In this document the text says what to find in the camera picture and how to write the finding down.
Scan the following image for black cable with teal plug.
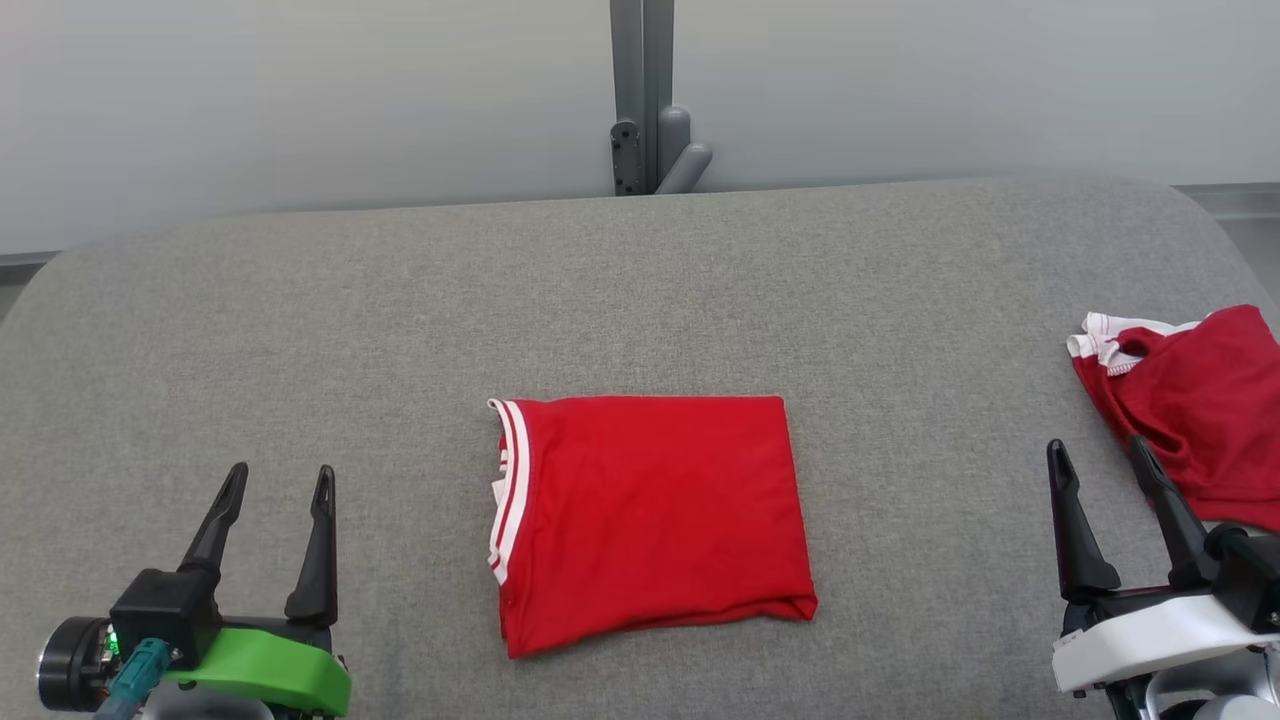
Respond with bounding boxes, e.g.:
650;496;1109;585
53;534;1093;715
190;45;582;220
90;640;173;720

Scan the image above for grey metal post with bracket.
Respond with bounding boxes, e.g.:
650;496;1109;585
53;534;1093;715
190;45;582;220
610;0;676;197

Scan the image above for grey fabric sofa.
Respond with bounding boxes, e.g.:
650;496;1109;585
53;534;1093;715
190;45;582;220
0;178;1280;720

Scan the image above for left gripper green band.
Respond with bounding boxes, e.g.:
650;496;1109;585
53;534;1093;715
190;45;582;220
38;462;353;717

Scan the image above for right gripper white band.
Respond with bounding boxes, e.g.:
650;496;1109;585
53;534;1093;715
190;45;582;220
1047;436;1280;693

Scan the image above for red garment with white stripes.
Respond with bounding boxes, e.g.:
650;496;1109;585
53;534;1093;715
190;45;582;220
487;395;819;659

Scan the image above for red shorts with white trim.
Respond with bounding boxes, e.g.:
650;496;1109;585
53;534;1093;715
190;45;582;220
1067;305;1280;531

